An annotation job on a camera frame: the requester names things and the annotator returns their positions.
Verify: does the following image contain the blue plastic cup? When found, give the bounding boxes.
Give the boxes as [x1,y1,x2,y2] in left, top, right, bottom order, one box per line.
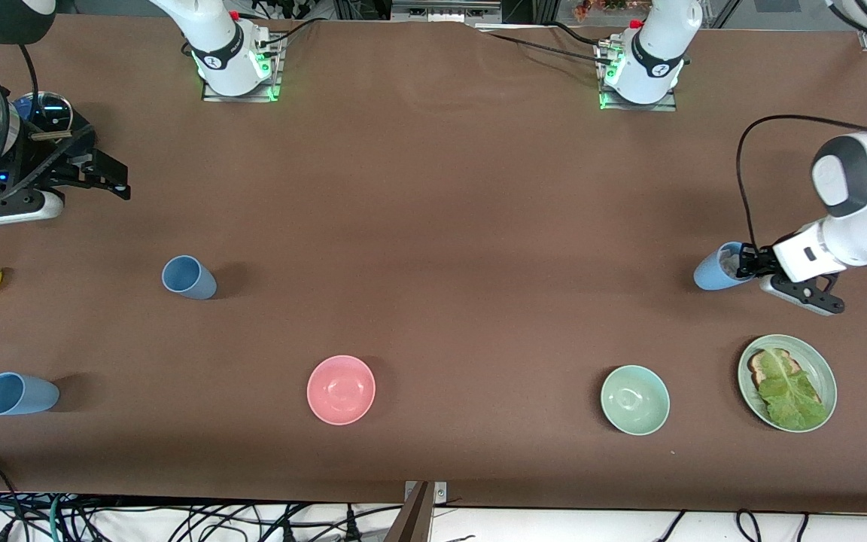
[0,372,60,416]
[161,254,218,301]
[693,241,756,291]

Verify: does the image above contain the toasted bread slice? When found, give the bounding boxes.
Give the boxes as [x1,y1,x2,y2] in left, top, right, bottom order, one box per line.
[747,348,803,392]

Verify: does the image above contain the green plate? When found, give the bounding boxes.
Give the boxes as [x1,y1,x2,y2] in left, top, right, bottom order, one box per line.
[737,333,838,434]

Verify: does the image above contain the green lettuce leaf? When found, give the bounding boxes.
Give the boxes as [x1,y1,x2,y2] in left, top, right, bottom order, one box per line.
[757,348,829,430]

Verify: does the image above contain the mint green bowl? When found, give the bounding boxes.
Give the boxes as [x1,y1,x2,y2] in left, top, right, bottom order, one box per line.
[600,364,671,437]

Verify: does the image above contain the orange flowers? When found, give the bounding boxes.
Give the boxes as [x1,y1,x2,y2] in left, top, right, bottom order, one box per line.
[573,0,634,22]

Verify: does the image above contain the pink bowl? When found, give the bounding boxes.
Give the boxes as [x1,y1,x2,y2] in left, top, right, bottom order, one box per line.
[306,355,376,426]

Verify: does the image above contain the grey metal box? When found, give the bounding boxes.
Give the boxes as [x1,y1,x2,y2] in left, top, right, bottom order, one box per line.
[392,0,502,23]

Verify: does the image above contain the dark grey metal bar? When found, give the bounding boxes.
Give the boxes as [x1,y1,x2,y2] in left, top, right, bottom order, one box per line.
[385,482,434,542]

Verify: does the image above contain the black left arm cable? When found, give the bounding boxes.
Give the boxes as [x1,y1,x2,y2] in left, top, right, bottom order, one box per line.
[736,114,867,257]

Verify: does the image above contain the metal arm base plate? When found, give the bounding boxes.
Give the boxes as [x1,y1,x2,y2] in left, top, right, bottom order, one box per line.
[201,30,285,103]
[598,38,679,112]

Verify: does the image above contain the black base cable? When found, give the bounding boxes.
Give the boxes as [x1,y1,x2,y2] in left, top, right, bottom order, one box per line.
[479,21,619,67]
[253,17,329,57]

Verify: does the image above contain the metal table edge bracket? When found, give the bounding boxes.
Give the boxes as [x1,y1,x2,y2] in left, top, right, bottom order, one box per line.
[403,480,448,504]

